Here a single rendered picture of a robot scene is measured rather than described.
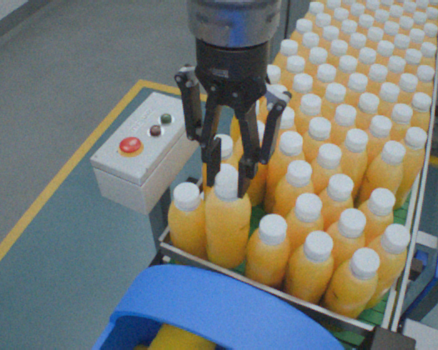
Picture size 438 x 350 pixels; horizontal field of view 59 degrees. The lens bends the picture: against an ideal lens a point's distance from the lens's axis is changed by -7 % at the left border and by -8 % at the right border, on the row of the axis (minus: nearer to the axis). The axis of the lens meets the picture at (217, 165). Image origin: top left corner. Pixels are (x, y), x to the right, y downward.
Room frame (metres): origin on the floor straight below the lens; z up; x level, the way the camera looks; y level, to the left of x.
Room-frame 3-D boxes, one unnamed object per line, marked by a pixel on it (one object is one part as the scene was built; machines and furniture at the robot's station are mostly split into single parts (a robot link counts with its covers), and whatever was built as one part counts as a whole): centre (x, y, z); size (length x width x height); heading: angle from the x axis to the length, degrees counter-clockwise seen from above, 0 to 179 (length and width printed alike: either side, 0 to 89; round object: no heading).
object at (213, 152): (0.38, 0.00, 1.18); 0.03 x 0.01 x 0.07; 154
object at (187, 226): (0.41, 0.05, 0.99); 0.07 x 0.07 x 0.18
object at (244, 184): (0.36, -0.04, 1.18); 0.03 x 0.01 x 0.07; 154
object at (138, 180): (0.54, 0.12, 1.05); 0.20 x 0.10 x 0.10; 154
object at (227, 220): (0.38, -0.02, 1.05); 0.07 x 0.07 x 0.18
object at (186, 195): (0.41, 0.05, 1.08); 0.04 x 0.04 x 0.02
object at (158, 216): (0.54, 0.12, 0.50); 0.04 x 0.04 x 1.00; 64
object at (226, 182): (0.37, -0.02, 1.15); 0.04 x 0.04 x 0.02
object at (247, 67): (0.37, -0.02, 1.33); 0.08 x 0.07 x 0.09; 64
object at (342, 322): (0.30, -0.08, 0.96); 0.40 x 0.01 x 0.03; 64
